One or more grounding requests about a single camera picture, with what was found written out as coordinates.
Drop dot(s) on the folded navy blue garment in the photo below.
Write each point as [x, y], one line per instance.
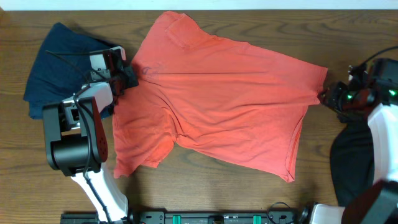
[61, 67]

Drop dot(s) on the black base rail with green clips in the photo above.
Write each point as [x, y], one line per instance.
[277, 216]

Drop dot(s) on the black garment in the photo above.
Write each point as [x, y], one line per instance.
[352, 162]

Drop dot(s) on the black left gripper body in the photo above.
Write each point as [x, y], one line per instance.
[127, 78]

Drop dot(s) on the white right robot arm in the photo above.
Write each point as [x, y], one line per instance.
[371, 93]

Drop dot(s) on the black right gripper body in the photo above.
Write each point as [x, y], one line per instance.
[339, 98]

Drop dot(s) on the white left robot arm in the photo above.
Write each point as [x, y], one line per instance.
[75, 140]

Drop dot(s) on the orange polo shirt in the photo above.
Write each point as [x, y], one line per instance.
[223, 98]

